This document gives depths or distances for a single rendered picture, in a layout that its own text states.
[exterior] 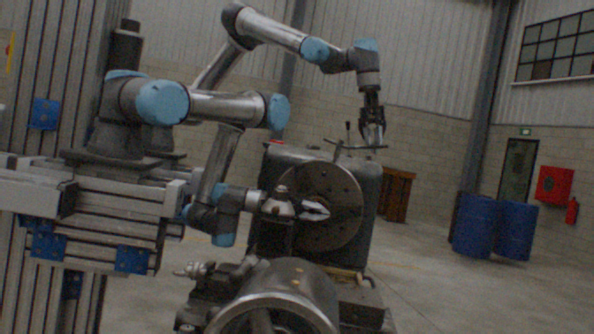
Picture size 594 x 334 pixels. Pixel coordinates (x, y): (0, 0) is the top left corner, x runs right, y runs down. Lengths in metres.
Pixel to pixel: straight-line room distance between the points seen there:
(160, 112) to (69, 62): 0.46
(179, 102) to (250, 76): 10.55
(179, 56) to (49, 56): 10.22
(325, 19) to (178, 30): 3.27
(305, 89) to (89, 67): 10.55
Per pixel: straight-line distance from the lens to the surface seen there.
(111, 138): 1.47
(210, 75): 2.01
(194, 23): 12.05
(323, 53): 1.60
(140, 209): 1.47
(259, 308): 0.53
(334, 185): 1.78
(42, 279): 1.80
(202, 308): 1.18
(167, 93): 1.36
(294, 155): 1.95
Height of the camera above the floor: 1.30
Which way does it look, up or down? 3 degrees down
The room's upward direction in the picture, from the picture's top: 10 degrees clockwise
